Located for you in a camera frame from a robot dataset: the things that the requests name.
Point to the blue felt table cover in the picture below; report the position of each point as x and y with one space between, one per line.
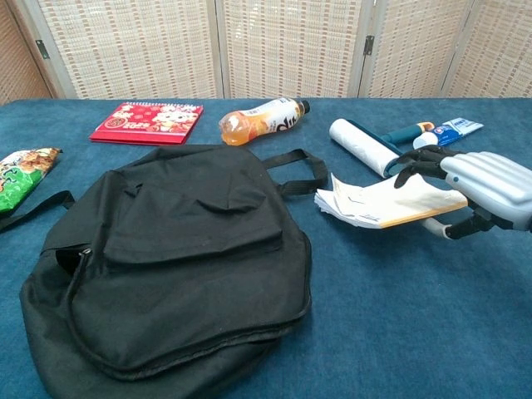
415 311

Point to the green snack bag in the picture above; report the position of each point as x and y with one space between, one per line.
21 178

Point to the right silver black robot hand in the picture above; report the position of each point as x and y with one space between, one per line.
490 183

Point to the blue white toothpaste tube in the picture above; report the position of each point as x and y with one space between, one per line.
451 131

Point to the black screen hinge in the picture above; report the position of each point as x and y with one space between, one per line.
368 45
42 49

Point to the white yellow notebook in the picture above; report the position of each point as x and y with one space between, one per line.
374 201

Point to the beige woven screen panel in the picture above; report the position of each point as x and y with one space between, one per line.
291 45
498 45
415 45
133 45

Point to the red desk calendar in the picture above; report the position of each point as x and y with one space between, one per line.
149 122

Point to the black fabric backpack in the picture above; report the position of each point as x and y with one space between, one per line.
178 270

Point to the orange drink bottle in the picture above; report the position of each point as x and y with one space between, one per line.
257 122

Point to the brown woven screen panel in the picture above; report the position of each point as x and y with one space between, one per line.
16 62

